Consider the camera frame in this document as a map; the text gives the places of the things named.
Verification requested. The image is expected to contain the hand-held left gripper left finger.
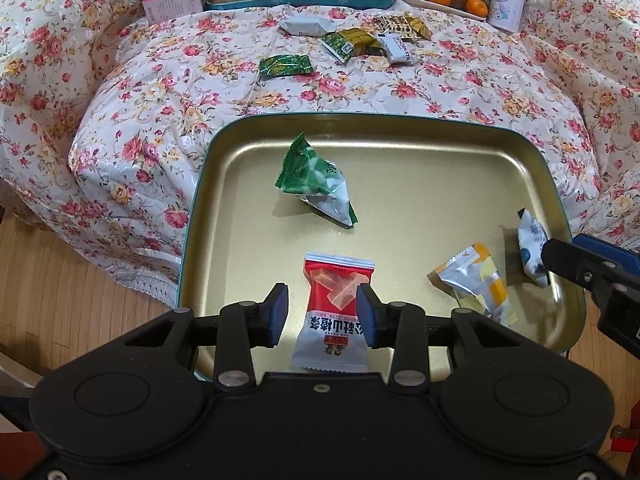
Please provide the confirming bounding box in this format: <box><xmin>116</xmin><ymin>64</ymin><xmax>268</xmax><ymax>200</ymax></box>
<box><xmin>112</xmin><ymin>282</ymin><xmax>291</xmax><ymax>393</ymax></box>

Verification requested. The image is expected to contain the yellow white snack packet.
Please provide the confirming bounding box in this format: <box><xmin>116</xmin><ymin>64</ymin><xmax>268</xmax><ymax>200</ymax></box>
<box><xmin>427</xmin><ymin>242</ymin><xmax>518</xmax><ymax>328</ymax></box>

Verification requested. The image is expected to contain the grey snack packet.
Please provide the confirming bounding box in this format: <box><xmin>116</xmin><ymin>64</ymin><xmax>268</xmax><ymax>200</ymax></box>
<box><xmin>278</xmin><ymin>13</ymin><xmax>335</xmax><ymax>37</ymax></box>

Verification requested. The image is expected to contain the gold tin tray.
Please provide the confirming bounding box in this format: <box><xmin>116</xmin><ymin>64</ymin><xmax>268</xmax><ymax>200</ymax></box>
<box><xmin>176</xmin><ymin>112</ymin><xmax>587</xmax><ymax>383</ymax></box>

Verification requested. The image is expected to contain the gold patterned snack packet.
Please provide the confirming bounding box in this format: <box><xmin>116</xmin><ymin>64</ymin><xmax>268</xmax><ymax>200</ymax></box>
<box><xmin>372</xmin><ymin>14</ymin><xmax>433</xmax><ymax>42</ymax></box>

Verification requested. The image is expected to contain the green yellow snack packet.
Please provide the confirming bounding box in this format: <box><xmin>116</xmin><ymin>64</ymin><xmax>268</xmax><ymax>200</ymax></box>
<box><xmin>320</xmin><ymin>27</ymin><xmax>388</xmax><ymax>65</ymax></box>

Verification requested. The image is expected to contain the white blue snack packet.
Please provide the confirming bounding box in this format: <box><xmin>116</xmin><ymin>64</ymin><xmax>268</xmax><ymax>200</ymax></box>
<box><xmin>515</xmin><ymin>208</ymin><xmax>552</xmax><ymax>288</ymax></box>

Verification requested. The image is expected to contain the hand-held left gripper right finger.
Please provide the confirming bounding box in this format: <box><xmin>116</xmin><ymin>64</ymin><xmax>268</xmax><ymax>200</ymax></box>
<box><xmin>355</xmin><ymin>284</ymin><xmax>538</xmax><ymax>393</ymax></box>

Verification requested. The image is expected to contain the red white snack packet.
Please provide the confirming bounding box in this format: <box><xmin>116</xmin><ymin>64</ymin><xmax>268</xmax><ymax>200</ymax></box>
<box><xmin>291</xmin><ymin>252</ymin><xmax>376</xmax><ymax>373</ymax></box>

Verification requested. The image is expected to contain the dark green snack packet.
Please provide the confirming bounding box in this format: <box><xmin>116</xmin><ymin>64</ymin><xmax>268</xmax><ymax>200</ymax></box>
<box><xmin>257</xmin><ymin>53</ymin><xmax>313</xmax><ymax>81</ymax></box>

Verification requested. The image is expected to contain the green silver triangular packet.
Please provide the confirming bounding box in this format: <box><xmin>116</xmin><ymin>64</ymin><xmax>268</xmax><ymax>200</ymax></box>
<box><xmin>276</xmin><ymin>132</ymin><xmax>360</xmax><ymax>229</ymax></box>

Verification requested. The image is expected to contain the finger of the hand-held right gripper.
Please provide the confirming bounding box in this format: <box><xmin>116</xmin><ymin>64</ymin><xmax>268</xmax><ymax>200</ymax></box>
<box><xmin>542</xmin><ymin>234</ymin><xmax>640</xmax><ymax>295</ymax></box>

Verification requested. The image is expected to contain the white dark-lettered snack packet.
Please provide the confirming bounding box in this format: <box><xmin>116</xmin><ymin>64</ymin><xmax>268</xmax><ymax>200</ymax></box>
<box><xmin>377</xmin><ymin>34</ymin><xmax>417</xmax><ymax>66</ymax></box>

